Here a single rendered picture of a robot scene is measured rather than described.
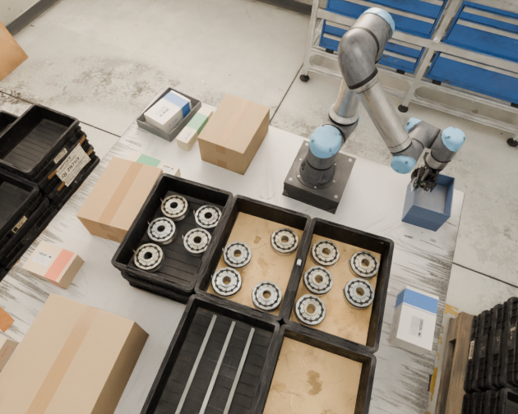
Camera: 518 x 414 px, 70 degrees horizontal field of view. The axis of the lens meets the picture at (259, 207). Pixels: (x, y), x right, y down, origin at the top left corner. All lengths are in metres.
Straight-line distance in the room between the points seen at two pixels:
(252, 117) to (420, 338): 1.11
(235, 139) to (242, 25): 2.29
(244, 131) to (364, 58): 0.69
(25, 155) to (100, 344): 1.35
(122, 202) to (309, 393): 0.95
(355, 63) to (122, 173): 0.98
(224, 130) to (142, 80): 1.73
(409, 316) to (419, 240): 0.38
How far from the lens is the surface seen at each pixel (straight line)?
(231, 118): 1.72
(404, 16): 2.82
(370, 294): 1.37
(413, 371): 1.53
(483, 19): 2.81
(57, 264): 1.60
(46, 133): 2.43
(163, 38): 3.73
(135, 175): 1.59
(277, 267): 1.37
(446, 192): 1.80
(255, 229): 1.43
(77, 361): 1.31
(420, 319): 1.48
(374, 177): 1.81
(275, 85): 3.19
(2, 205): 2.38
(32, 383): 1.36
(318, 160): 1.48
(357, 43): 1.18
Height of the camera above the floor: 2.10
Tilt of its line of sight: 59 degrees down
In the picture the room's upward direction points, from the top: 3 degrees clockwise
